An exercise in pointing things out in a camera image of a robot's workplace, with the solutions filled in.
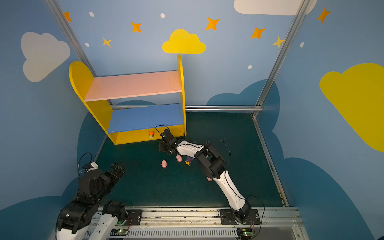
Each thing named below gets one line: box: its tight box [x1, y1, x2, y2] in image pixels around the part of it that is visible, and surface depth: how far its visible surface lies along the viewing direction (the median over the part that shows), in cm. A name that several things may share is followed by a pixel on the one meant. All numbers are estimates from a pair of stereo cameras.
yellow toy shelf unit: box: [69, 54, 187, 145], surface depth 90 cm
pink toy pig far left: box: [161, 159, 168, 169], surface depth 95 cm
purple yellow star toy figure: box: [184, 156, 194, 167], surface depth 92 cm
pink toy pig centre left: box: [176, 154, 183, 163], surface depth 97 cm
